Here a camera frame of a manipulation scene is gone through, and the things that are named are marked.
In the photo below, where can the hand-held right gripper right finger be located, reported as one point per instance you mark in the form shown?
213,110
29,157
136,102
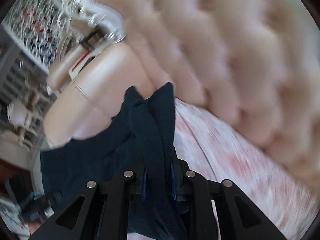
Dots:
173,182

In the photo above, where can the white lattice cabinet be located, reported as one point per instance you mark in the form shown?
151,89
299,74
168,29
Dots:
35,25

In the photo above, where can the navy blue sweatshirt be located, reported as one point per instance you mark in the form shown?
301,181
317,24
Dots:
140,135

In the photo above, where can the pink floral blanket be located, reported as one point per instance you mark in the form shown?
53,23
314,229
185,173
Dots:
225,167

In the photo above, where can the pink tufted leather sofa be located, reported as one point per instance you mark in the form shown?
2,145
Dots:
225,55

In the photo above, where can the white slatted panel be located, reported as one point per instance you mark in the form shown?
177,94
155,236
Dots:
15,75

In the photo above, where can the white dining chair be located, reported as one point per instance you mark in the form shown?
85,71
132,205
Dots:
20,115

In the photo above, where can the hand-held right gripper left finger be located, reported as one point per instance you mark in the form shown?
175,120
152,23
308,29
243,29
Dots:
143,187

